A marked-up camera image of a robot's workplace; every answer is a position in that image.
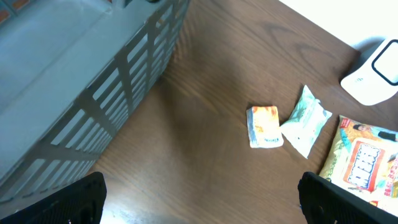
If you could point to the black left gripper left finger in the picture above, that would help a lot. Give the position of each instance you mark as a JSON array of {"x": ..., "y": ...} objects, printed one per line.
[{"x": 80, "y": 202}]

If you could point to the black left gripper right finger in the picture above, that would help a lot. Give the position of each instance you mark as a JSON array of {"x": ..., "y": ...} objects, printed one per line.
[{"x": 324, "y": 202}]

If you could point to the yellow snack bag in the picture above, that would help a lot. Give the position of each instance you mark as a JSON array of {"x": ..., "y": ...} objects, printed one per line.
[{"x": 363, "y": 161}]

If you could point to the teal snack pack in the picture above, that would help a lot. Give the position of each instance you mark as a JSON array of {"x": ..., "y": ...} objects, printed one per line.
[{"x": 305, "y": 122}]

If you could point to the small orange packet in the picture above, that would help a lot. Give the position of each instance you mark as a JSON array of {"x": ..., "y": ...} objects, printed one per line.
[{"x": 263, "y": 127}]

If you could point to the white barcode scanner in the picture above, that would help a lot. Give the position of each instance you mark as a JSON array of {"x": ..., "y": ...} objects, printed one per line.
[{"x": 373, "y": 78}]

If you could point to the grey plastic mesh basket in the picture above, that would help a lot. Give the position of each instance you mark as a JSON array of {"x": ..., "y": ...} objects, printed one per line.
[{"x": 72, "y": 73}]

